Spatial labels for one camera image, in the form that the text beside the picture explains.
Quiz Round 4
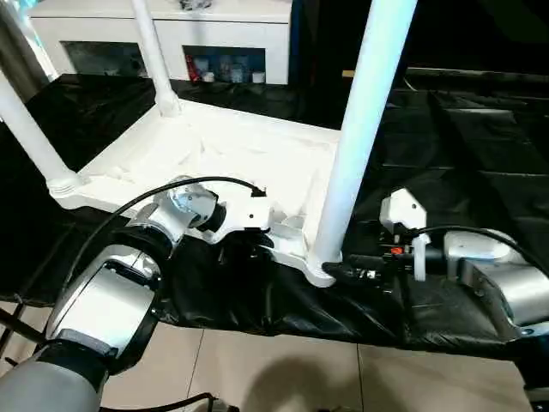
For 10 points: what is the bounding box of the grey curtain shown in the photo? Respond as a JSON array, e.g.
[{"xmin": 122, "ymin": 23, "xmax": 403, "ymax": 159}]
[{"xmin": 0, "ymin": 0, "xmax": 61, "ymax": 102}]

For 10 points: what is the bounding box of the blue upright panel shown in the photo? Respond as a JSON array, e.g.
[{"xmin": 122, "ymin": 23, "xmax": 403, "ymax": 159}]
[{"xmin": 289, "ymin": 0, "xmax": 304, "ymax": 85}]

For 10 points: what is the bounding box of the black glossy mat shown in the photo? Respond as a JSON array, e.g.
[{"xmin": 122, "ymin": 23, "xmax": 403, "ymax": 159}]
[{"xmin": 0, "ymin": 72, "xmax": 549, "ymax": 361}]

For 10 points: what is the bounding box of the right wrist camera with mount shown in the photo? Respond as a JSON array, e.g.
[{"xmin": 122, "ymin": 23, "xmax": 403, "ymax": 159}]
[{"xmin": 379, "ymin": 187, "xmax": 430, "ymax": 282}]

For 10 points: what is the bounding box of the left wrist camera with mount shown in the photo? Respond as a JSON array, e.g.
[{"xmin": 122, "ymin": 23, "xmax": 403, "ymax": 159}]
[{"xmin": 188, "ymin": 195, "xmax": 287, "ymax": 245}]

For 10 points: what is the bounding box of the long black bar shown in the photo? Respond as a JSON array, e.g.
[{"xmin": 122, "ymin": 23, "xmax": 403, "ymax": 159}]
[{"xmin": 405, "ymin": 67, "xmax": 549, "ymax": 85}]

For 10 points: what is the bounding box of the white cabinet with glass doors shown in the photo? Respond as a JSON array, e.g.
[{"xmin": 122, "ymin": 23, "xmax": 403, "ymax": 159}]
[{"xmin": 28, "ymin": 0, "xmax": 293, "ymax": 86}]

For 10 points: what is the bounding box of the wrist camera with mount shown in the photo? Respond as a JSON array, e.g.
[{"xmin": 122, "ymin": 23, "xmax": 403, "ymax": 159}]
[
  {"xmin": 379, "ymin": 187, "xmax": 430, "ymax": 282},
  {"xmin": 188, "ymin": 195, "xmax": 287, "ymax": 245}
]

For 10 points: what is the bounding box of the black folding table frame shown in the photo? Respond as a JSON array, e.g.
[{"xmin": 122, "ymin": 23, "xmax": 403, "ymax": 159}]
[{"xmin": 0, "ymin": 291, "xmax": 51, "ymax": 366}]

